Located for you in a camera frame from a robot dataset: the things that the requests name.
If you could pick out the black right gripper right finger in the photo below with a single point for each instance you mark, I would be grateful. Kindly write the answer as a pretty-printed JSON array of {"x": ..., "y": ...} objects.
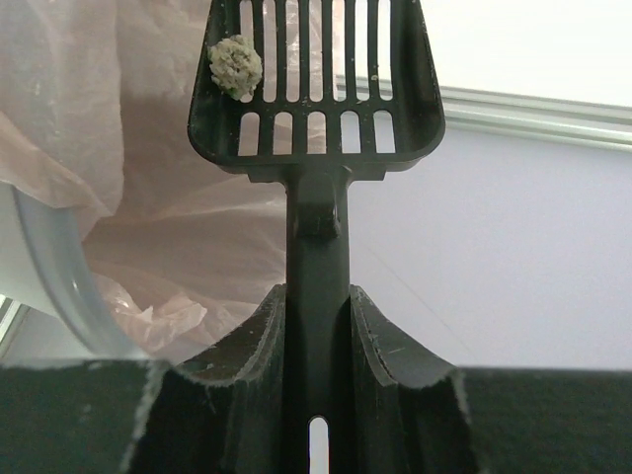
[{"x": 408, "y": 414}]

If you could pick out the black slotted litter scoop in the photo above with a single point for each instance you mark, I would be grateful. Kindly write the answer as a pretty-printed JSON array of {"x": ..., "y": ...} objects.
[{"x": 315, "y": 148}]

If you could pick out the pink bin liner bag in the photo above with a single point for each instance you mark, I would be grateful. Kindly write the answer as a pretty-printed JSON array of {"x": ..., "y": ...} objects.
[{"x": 95, "y": 98}]

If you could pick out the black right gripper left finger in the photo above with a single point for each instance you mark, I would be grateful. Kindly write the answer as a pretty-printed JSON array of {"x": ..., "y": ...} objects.
[{"x": 219, "y": 412}]

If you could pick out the grey waste bin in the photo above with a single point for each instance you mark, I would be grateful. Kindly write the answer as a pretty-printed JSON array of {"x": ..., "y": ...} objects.
[{"x": 43, "y": 266}]

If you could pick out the small round litter clump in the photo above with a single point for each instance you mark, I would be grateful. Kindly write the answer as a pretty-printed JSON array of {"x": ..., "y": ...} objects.
[{"x": 235, "y": 66}]

